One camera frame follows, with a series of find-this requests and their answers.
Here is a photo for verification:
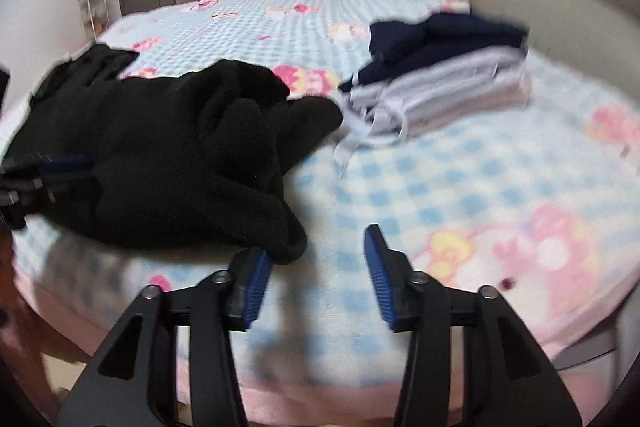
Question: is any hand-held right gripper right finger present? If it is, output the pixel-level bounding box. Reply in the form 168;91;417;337
363;224;583;427

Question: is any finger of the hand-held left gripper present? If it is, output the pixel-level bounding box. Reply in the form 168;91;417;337
4;173;97;208
2;154;96;181

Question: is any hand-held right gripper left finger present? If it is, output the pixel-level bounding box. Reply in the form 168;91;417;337
57;247;275;427

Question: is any black fleece zip jacket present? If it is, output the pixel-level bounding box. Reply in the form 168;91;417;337
0;59;346;265

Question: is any stack of folded clothes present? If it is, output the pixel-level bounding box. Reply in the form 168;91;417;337
334;47;531;172

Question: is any black buttoned thin garment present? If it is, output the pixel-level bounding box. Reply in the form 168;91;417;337
30;43;141;108

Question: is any blue checked cartoon blanket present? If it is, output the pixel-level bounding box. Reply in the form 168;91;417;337
0;0;640;423

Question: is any white shelf rack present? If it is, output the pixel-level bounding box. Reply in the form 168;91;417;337
77;0;111;42

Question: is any pale pink folded garment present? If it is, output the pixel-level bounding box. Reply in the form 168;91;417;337
400;77;532;130

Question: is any navy folded garment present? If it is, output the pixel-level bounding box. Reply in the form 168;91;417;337
339;42;436;90

